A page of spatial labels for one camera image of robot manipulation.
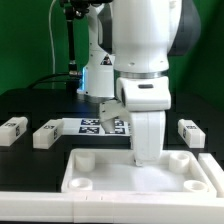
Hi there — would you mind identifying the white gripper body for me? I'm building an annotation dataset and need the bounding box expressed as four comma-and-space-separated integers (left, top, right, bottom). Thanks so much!
116, 76, 171, 166

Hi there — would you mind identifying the white desk top tray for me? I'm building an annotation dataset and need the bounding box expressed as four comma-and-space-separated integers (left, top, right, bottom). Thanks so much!
61, 149, 217, 197

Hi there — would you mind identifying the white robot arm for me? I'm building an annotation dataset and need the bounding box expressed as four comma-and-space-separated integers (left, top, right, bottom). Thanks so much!
78, 0, 201, 166

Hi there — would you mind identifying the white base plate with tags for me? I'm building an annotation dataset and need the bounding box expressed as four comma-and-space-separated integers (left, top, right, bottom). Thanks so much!
62, 118, 130, 136

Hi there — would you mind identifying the white side fence rail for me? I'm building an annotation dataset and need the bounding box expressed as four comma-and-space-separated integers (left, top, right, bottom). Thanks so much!
198, 153, 224, 198

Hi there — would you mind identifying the white front fence rail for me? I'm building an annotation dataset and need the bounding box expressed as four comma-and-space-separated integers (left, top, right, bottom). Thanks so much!
0, 192, 224, 224

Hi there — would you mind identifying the black cable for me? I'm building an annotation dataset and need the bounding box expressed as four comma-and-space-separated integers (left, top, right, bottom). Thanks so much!
26, 72, 83, 90

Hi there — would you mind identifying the white cable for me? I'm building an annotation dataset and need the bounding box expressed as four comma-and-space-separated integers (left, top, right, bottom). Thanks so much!
48, 0, 58, 75

